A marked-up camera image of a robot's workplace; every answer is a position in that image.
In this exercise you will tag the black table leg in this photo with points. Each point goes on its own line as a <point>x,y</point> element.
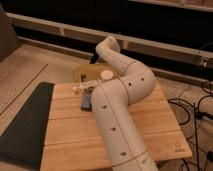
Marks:
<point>94,58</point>

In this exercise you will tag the white ceramic cup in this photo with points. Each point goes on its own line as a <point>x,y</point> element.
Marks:
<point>106,75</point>

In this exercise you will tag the wooden folding table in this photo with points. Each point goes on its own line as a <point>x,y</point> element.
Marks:
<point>73,142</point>

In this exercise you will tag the white elongated toy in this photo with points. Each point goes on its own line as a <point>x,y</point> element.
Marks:
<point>85,85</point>

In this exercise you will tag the dark floor mat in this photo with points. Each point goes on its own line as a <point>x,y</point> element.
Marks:
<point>23,140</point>

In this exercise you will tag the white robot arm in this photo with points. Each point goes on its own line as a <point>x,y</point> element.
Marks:
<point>110,100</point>

